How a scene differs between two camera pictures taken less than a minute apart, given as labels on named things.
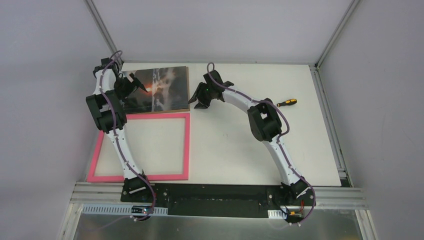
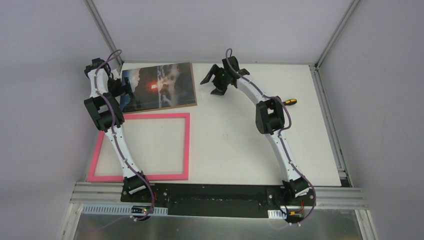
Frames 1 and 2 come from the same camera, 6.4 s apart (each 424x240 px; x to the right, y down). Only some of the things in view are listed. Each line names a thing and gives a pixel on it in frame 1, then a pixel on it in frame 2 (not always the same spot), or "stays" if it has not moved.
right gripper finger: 195,96 → 215,69
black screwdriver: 287,102 stays
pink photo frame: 92,178 stays
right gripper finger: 200,106 → 220,89
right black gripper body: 205,96 → 218,81
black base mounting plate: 218,200 stays
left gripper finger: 137,82 → 127,87
